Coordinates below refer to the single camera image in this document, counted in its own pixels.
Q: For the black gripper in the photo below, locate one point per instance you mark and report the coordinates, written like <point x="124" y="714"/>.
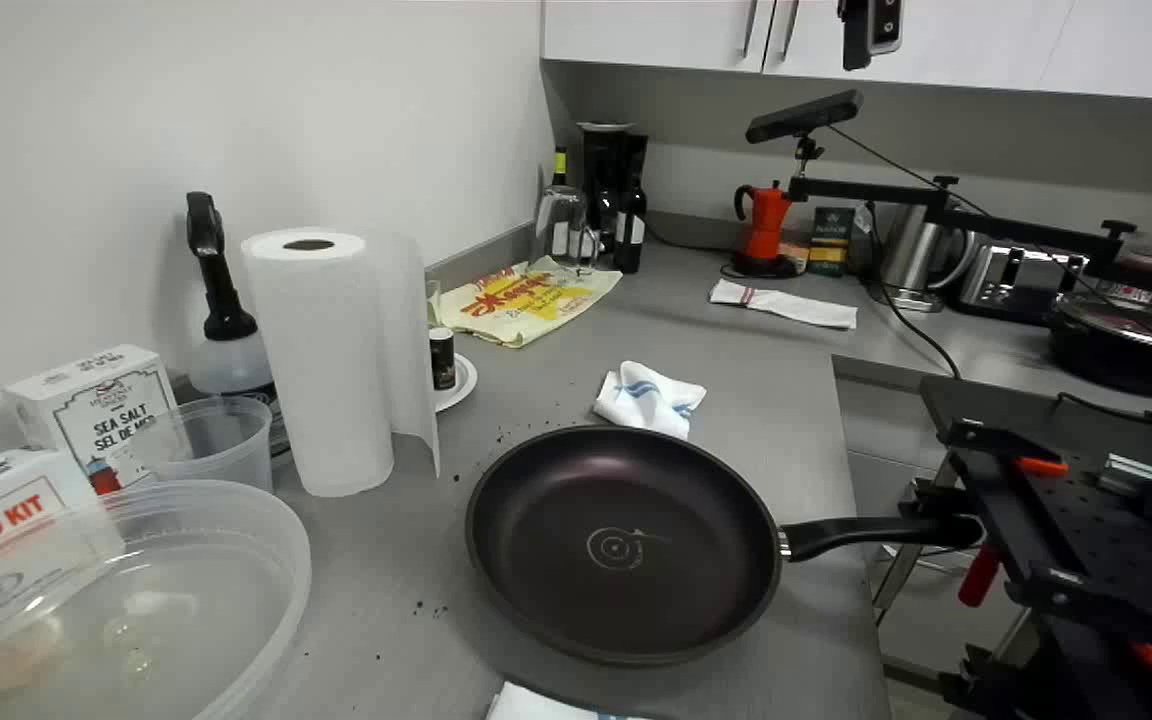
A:
<point x="856" y="27"/>

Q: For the white towel blue stripes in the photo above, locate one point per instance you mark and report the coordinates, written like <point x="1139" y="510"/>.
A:
<point x="650" y="399"/>

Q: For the black nonstick frying pan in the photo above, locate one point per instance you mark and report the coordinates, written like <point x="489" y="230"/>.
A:
<point x="602" y="563"/>

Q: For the white paper towel roll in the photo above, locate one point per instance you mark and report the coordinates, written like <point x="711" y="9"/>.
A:
<point x="323" y="360"/>

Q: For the small yellow green box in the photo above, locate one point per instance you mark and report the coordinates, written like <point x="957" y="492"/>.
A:
<point x="833" y="242"/>

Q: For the red moka pot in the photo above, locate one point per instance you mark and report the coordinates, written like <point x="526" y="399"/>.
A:
<point x="762" y="226"/>

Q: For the stainless steel kettle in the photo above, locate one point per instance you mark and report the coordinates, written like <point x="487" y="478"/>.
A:
<point x="916" y="252"/>

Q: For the black coffee maker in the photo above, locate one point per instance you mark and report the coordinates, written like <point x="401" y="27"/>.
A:
<point x="608" y="174"/>

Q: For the white folded cloth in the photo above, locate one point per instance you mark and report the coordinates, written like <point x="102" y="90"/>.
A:
<point x="780" y="307"/>

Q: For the silver toaster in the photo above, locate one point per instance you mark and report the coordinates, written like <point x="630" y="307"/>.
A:
<point x="1020" y="278"/>

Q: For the clear condiment bottle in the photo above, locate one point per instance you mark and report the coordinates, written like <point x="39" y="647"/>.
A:
<point x="558" y="221"/>

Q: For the black round cooking pot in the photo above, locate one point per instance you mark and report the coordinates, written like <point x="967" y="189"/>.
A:
<point x="1128" y="344"/>

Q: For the yellow printed plastic bag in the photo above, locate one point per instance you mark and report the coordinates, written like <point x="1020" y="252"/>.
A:
<point x="522" y="303"/>

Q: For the small dark spice jar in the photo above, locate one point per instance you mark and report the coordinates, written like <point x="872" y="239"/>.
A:
<point x="442" y="358"/>

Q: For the small white saucer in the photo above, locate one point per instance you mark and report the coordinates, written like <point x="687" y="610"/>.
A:
<point x="465" y="387"/>

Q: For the black pump dispenser bottle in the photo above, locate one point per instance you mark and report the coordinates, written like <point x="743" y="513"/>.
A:
<point x="211" y="252"/>

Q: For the white paper sheet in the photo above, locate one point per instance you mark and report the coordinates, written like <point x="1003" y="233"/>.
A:
<point x="530" y="701"/>

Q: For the clear plastic measuring cup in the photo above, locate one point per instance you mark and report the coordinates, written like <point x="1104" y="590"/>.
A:
<point x="221" y="440"/>

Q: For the white sea salt box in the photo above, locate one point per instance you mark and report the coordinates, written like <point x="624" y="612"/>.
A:
<point x="102" y="412"/>

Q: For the large clear plastic bowl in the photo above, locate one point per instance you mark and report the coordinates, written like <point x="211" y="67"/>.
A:
<point x="202" y="600"/>

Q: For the white first aid kit box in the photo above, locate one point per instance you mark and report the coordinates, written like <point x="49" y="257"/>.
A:
<point x="3" y="513"/>

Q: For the black bar stereo camera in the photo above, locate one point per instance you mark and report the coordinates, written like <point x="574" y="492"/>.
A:
<point x="800" y="116"/>

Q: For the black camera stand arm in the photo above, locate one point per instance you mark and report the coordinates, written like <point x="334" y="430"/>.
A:
<point x="869" y="189"/>

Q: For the white wall cabinet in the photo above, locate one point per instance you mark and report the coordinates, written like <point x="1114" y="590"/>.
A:
<point x="656" y="27"/>

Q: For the black robot mount table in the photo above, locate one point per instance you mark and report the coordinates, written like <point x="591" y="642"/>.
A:
<point x="1111" y="532"/>

